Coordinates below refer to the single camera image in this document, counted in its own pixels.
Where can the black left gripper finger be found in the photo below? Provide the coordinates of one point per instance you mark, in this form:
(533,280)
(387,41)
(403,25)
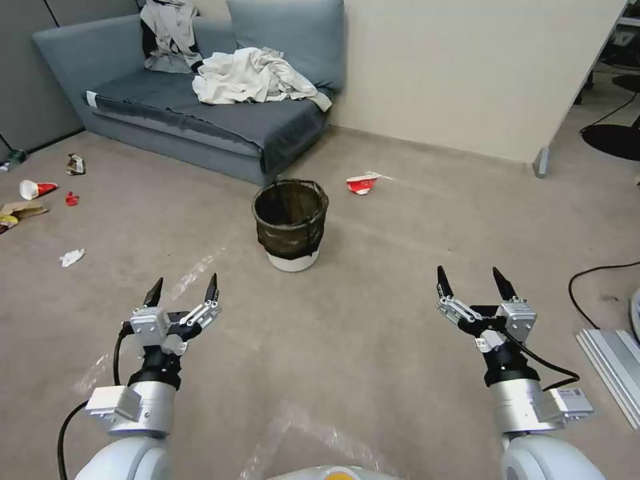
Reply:
(153,295)
(212,292)

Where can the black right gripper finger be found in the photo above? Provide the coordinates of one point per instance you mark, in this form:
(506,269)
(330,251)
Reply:
(444,287)
(504,289)

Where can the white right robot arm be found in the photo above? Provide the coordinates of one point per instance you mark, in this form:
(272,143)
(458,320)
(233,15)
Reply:
(515,405)

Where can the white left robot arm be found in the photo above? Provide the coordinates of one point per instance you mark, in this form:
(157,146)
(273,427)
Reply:
(145,410)

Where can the white round trash can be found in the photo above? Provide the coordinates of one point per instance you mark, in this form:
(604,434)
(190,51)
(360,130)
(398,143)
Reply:
(292,262)

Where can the crumpled white paper ball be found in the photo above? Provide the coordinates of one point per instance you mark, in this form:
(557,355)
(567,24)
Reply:
(71,258)

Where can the black bin liner bag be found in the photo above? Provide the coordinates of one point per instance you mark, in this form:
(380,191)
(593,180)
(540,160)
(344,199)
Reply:
(282,235)

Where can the silver aluminium rails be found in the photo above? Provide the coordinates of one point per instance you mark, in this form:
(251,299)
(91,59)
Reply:
(612,367)

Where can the small red plastic scrap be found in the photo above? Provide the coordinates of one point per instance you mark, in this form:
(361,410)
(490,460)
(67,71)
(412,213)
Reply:
(72,199)

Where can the grey partition foot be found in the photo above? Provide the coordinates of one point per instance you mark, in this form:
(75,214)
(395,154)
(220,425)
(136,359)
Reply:
(541,162)

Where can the crushed red white paper cup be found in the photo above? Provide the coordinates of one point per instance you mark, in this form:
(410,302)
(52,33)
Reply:
(361,184)

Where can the white rounded device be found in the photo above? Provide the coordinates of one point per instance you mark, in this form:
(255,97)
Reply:
(635,315)

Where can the crumpled snack wrapper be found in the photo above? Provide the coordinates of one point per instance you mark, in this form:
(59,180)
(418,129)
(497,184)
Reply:
(76,165)

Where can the brown paper bag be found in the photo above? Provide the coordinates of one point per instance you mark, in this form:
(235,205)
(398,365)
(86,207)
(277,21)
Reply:
(27,208)

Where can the red white paper cone cup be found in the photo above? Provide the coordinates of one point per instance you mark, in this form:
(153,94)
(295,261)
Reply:
(31,189)

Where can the yellow snack packet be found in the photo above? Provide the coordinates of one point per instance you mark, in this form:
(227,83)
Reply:
(7,222)

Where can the black round stand base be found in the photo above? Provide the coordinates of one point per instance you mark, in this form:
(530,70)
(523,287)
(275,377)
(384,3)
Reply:
(612,142)

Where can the white robot front shell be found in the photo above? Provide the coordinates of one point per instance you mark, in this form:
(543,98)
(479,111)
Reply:
(310,473)

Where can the green plastic bottle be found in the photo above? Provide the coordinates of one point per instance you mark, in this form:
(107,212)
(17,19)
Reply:
(15,159)

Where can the blue-grey fabric sofa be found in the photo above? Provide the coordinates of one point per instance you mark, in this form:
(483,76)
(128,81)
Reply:
(150,95)

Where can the white sofa label tag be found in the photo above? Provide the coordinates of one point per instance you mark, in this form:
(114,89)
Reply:
(91,99)

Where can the crumpled white bed sheet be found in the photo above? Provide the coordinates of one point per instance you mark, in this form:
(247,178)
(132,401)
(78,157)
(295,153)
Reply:
(250,75)

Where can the grey and white jacket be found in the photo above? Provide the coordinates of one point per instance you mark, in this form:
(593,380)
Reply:
(167,30)

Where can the blue-grey sofa cushion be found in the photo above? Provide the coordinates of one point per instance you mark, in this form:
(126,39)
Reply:
(300,35)

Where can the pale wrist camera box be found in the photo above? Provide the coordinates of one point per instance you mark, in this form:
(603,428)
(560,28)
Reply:
(149,326)
(519,319)

